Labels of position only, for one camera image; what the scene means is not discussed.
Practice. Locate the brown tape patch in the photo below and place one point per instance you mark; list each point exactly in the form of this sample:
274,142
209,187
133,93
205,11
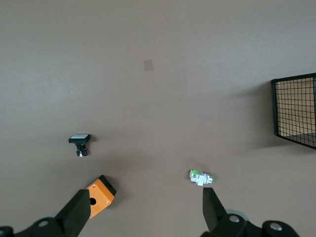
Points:
148,65

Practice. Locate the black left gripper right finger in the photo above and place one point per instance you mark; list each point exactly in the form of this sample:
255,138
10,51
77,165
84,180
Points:
213,212

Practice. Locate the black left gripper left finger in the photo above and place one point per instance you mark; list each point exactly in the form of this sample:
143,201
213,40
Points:
74,212

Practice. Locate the black square push button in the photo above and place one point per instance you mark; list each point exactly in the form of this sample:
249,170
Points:
79,139

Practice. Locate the green cap push button switch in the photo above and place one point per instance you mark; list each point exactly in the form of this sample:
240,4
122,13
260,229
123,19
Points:
201,177

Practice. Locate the orange button enclosure box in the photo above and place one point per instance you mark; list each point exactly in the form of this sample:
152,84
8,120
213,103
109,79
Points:
101,190

